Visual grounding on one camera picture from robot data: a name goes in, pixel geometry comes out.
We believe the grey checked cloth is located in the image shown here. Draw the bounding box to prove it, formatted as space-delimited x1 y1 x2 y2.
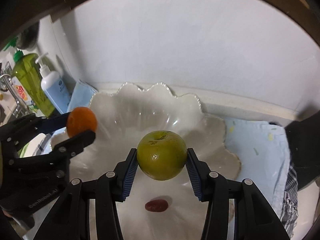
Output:
276 162 299 233

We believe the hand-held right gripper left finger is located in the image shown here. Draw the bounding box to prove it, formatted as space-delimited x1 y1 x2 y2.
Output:
32 148 138 240

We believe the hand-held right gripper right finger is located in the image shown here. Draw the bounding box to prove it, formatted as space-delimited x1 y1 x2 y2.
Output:
185 148 288 240

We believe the white scalloped ceramic bowl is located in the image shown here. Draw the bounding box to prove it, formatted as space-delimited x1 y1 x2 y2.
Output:
49 82 242 240

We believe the green apple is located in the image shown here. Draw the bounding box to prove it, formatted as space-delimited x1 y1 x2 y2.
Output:
136 130 188 180

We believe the black knife block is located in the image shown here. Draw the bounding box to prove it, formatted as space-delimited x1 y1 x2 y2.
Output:
284 110 320 190

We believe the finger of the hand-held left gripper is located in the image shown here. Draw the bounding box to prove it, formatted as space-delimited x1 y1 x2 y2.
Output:
51 129 97 161
15 112 71 143

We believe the orange tangerine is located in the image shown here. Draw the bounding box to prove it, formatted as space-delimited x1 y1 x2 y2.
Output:
66 107 97 138

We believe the dark round strainer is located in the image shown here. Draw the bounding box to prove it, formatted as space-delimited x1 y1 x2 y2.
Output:
16 21 40 50

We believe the white blue pump bottle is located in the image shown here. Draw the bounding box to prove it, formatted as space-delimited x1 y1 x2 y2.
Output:
35 52 73 114

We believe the light blue speckled cloth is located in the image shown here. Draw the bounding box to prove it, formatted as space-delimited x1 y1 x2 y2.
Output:
67 79 292 195

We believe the green dish soap bottle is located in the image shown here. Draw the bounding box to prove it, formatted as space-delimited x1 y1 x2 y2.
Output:
11 50 55 117

